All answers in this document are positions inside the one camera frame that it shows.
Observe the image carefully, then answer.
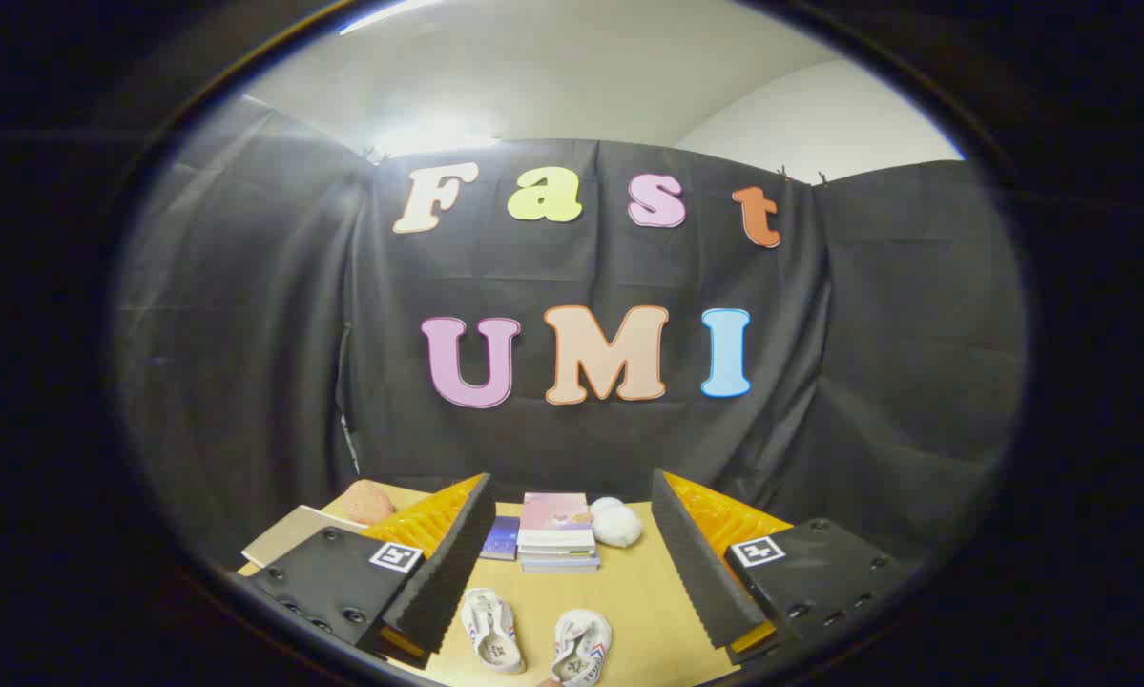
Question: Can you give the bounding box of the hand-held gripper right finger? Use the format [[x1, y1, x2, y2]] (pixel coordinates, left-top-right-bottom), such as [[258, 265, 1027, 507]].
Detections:
[[650, 468, 918, 667]]

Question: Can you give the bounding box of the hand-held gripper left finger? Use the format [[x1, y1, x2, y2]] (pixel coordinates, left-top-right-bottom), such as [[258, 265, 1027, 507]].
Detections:
[[245, 472, 498, 669]]

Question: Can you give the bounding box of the white canvas shoe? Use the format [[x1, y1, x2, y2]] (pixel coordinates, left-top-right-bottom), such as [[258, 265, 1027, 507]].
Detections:
[[550, 609, 613, 687], [460, 588, 527, 676]]

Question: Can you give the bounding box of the beige storage box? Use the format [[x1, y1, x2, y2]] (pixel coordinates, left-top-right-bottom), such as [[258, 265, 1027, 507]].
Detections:
[[240, 505, 370, 573]]

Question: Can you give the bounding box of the white plush ball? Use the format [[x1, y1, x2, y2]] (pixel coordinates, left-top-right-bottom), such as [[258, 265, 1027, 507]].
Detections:
[[589, 496, 644, 549]]

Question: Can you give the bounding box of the pink rough stone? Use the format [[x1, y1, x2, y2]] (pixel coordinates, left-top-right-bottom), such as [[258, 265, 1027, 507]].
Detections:
[[343, 480, 397, 526]]

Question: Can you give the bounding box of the pink cover book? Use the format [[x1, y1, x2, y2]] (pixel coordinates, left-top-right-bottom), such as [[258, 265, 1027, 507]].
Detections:
[[517, 492, 597, 554]]

